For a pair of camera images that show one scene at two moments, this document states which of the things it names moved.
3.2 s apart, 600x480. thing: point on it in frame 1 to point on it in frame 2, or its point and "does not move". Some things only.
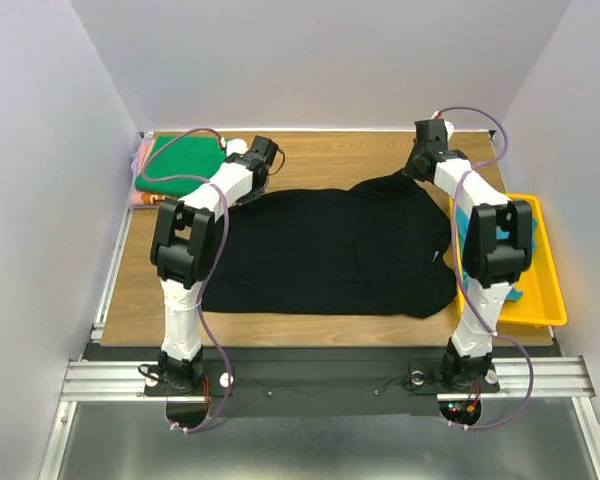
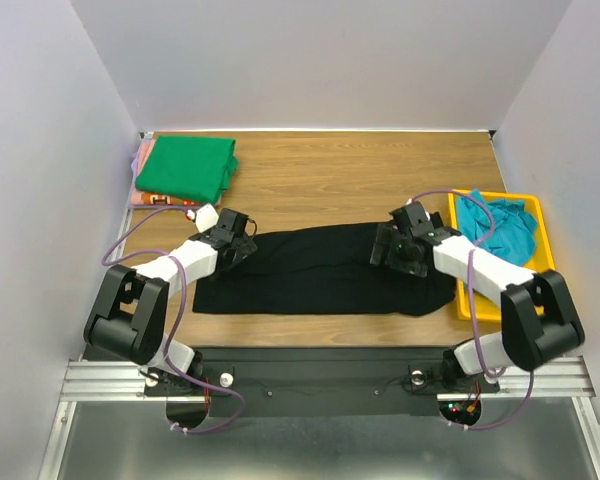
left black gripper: [248, 198] to [244, 247]
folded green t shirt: [178, 164] does not move
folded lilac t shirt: [135, 161] does not move
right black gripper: [412, 170] to [383, 248]
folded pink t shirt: [145, 153] does not move
